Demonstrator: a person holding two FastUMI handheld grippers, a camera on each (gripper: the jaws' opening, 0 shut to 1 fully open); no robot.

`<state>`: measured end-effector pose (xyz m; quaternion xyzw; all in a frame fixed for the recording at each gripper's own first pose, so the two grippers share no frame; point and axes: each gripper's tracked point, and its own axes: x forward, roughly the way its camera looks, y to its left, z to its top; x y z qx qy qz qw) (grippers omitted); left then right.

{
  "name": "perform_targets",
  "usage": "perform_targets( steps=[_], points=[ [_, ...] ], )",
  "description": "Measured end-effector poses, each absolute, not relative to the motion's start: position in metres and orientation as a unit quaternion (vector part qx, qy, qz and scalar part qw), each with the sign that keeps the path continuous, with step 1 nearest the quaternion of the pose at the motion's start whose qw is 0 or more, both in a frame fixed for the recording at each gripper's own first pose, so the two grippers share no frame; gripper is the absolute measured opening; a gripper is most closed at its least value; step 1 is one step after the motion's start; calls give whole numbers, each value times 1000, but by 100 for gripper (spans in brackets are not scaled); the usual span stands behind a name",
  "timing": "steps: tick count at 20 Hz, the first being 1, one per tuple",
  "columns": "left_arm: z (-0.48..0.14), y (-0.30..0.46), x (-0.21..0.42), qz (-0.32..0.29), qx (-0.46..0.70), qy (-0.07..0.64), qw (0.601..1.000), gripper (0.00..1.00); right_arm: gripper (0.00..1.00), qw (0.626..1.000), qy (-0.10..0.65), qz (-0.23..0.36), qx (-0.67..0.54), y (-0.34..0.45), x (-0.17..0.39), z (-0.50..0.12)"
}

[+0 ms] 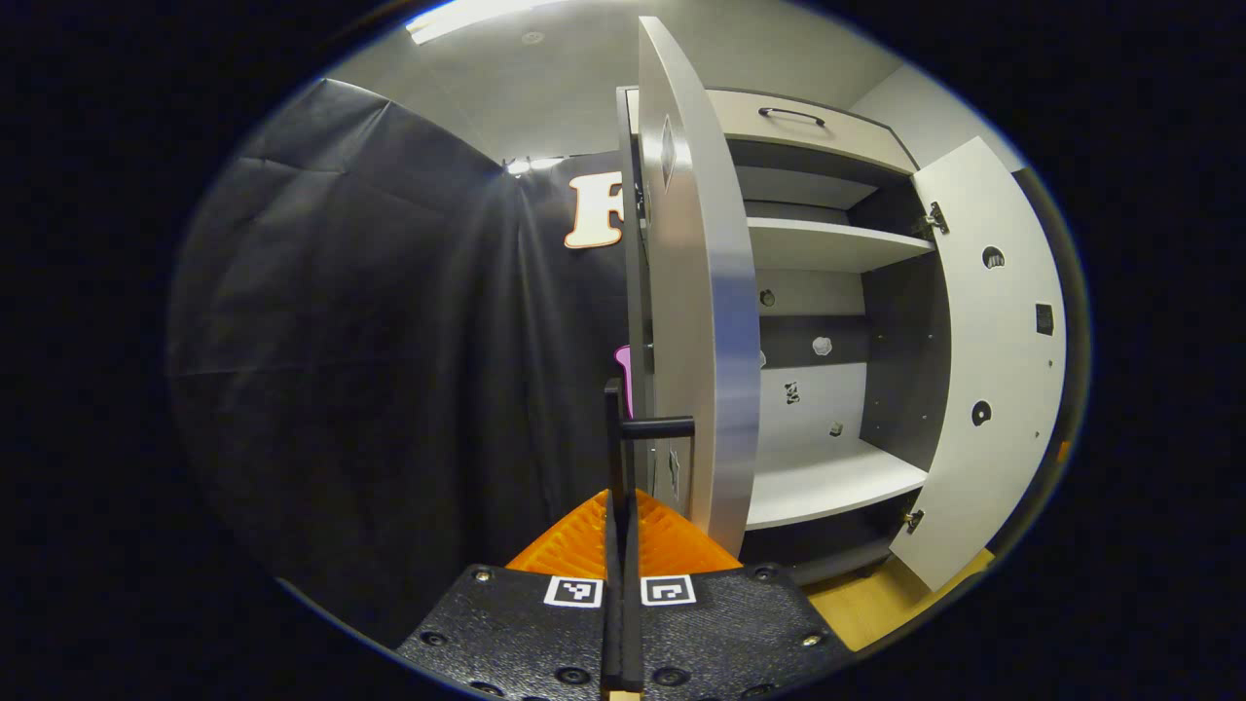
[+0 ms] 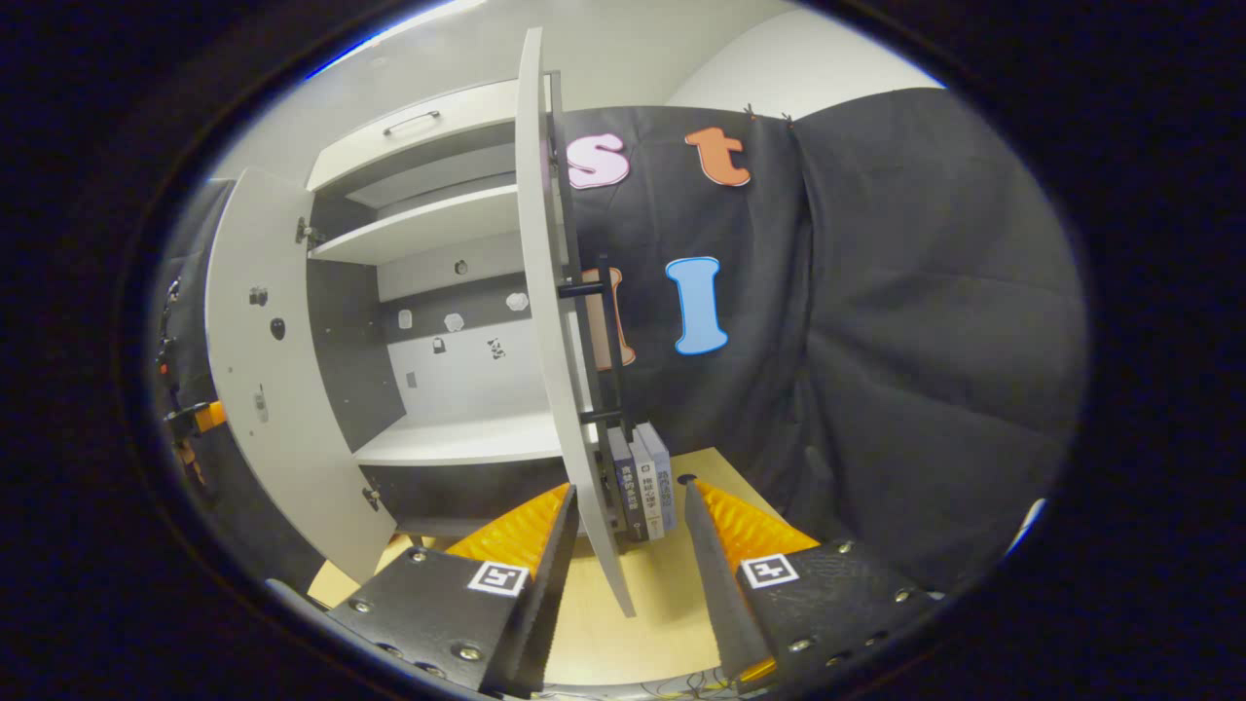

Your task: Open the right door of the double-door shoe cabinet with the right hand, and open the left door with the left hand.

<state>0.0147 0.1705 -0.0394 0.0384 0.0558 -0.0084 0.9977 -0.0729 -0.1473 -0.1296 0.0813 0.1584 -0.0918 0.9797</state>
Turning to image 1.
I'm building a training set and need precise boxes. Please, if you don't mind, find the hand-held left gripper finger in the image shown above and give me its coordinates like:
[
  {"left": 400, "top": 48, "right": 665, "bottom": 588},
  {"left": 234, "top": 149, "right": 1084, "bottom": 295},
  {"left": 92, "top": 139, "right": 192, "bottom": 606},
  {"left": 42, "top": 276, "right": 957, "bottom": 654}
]
[
  {"left": 623, "top": 490, "right": 858, "bottom": 701},
  {"left": 394, "top": 490, "right": 624, "bottom": 701}
]

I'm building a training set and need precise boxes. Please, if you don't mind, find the black door handle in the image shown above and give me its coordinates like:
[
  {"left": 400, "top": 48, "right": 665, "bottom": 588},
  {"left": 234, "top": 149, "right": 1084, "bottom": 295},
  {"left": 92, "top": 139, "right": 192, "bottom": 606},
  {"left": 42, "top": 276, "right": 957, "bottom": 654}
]
[{"left": 604, "top": 378, "right": 697, "bottom": 507}]

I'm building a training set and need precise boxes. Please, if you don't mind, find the white double-door shoe cabinet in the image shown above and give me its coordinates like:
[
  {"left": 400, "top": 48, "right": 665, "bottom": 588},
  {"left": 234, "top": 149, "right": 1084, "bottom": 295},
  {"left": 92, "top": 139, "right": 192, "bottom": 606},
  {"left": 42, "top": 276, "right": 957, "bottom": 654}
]
[{"left": 615, "top": 86, "right": 1072, "bottom": 595}]

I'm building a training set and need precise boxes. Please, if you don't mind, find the cabinet door with camera sticker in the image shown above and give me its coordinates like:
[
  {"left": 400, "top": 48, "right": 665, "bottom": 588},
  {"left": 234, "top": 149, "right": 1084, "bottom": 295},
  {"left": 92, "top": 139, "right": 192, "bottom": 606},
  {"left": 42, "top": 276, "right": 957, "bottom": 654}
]
[{"left": 638, "top": 15, "right": 762, "bottom": 558}]

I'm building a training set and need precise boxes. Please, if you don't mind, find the cabinet door with headphone sticker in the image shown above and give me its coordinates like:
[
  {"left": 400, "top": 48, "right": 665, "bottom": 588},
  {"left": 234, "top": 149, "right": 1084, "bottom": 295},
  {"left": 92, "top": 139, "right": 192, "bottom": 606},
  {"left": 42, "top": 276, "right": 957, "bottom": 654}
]
[{"left": 888, "top": 136, "right": 1069, "bottom": 593}]

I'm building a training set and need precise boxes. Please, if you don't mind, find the white cabinet shelf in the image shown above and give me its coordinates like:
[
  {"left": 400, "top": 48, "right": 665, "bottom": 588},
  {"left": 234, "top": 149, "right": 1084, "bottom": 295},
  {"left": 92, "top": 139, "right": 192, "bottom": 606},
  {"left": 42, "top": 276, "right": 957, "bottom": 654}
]
[
  {"left": 745, "top": 438, "right": 928, "bottom": 532},
  {"left": 745, "top": 216, "right": 935, "bottom": 274}
]

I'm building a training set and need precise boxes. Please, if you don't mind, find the white cabinet drawer front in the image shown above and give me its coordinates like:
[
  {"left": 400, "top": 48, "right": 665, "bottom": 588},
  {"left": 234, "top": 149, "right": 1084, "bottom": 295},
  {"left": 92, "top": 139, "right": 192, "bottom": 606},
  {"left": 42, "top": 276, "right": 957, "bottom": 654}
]
[{"left": 628, "top": 88, "right": 918, "bottom": 176}]

